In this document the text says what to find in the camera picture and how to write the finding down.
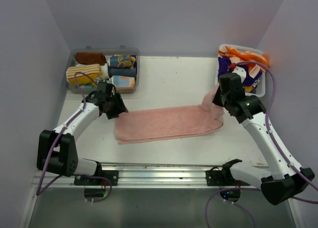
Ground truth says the orange white towel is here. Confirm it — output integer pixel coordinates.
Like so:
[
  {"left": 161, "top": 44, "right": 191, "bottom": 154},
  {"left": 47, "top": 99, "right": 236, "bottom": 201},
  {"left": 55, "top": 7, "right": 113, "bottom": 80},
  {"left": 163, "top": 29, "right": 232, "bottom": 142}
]
[{"left": 219, "top": 46, "right": 270, "bottom": 78}]

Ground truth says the clear plastic storage bin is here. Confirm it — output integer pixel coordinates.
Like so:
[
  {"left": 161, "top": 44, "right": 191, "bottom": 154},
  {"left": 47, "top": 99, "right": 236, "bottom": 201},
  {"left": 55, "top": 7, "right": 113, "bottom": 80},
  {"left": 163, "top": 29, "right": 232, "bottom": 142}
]
[{"left": 65, "top": 47, "right": 140, "bottom": 94}]

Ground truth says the white rolled towel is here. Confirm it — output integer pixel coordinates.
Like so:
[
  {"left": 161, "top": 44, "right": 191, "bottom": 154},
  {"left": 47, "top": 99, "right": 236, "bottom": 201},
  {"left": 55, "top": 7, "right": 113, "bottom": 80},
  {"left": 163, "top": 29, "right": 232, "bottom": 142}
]
[{"left": 101, "top": 64, "right": 110, "bottom": 80}]

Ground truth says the blue yellow patterned rolled towel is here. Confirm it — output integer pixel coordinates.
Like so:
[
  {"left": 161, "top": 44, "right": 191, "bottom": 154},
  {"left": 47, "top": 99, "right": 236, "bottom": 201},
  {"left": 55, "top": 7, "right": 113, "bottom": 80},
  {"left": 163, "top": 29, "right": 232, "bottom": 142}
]
[{"left": 107, "top": 55, "right": 136, "bottom": 69}]

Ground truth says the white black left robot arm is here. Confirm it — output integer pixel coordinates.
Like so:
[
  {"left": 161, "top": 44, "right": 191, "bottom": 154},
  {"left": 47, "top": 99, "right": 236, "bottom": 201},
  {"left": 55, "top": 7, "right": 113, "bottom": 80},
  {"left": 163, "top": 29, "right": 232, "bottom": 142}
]
[{"left": 37, "top": 82, "right": 128, "bottom": 185}]

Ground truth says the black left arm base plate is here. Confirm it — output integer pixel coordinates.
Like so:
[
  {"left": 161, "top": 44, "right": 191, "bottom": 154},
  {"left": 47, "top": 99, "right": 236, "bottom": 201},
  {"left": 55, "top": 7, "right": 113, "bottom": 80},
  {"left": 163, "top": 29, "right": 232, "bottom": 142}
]
[{"left": 74, "top": 170, "right": 119, "bottom": 186}]

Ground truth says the purple towel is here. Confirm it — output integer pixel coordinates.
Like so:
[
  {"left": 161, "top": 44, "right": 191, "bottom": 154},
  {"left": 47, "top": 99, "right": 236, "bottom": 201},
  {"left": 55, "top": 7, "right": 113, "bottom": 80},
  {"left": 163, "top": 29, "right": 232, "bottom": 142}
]
[{"left": 218, "top": 57, "right": 262, "bottom": 87}]

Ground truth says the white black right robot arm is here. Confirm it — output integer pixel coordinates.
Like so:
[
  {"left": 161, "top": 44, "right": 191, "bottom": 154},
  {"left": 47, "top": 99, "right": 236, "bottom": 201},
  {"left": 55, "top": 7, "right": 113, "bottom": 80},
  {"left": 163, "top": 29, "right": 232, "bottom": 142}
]
[{"left": 213, "top": 73, "right": 315, "bottom": 205}]

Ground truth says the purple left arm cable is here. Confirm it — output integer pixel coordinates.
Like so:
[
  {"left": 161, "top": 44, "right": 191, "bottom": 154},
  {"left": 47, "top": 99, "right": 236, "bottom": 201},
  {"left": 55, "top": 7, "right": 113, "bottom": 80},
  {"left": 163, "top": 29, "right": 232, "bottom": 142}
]
[{"left": 36, "top": 72, "right": 113, "bottom": 203}]

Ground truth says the yellow striped rolled towel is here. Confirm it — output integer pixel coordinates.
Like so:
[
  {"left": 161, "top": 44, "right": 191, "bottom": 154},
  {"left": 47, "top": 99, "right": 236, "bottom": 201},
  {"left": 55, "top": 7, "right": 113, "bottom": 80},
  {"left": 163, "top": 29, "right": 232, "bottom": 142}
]
[{"left": 66, "top": 64, "right": 105, "bottom": 87}]

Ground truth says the aluminium table edge rail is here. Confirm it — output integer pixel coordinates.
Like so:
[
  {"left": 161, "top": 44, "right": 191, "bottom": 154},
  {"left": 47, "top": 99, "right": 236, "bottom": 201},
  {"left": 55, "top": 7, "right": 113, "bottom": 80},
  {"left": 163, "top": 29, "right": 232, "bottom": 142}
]
[{"left": 32, "top": 163, "right": 294, "bottom": 189}]

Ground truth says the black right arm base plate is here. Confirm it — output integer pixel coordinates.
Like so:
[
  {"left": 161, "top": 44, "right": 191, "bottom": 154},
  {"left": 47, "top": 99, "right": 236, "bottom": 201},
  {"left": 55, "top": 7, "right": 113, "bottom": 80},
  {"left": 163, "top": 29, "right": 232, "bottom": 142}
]
[{"left": 205, "top": 167, "right": 249, "bottom": 187}]

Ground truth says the dark blue rolled towel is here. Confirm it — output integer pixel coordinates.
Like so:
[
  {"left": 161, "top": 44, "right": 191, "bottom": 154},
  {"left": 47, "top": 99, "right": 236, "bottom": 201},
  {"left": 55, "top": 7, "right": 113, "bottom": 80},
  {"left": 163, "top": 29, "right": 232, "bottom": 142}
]
[{"left": 108, "top": 68, "right": 137, "bottom": 78}]

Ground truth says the white plastic laundry basket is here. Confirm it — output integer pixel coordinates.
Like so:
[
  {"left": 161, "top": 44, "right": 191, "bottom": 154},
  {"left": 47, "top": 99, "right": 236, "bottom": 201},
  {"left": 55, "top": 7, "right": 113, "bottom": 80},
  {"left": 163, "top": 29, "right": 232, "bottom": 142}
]
[{"left": 216, "top": 44, "right": 266, "bottom": 97}]

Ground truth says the light blue orange rolled towel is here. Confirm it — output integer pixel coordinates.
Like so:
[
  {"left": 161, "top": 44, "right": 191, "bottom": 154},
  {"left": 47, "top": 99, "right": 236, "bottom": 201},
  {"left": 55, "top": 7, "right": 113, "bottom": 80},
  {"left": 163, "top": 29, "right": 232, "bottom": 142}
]
[{"left": 110, "top": 76, "right": 135, "bottom": 87}]

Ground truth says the pink terry towel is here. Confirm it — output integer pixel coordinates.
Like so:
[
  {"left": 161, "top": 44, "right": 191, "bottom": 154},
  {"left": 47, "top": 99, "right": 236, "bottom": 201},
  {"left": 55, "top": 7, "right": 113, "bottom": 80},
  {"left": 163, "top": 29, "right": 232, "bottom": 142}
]
[{"left": 115, "top": 85, "right": 224, "bottom": 145}]

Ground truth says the brown rolled towel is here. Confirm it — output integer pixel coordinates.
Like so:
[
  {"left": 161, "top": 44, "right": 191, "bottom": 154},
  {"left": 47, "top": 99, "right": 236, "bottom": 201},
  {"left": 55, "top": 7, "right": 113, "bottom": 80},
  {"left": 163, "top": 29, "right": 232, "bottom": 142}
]
[{"left": 75, "top": 52, "right": 107, "bottom": 66}]

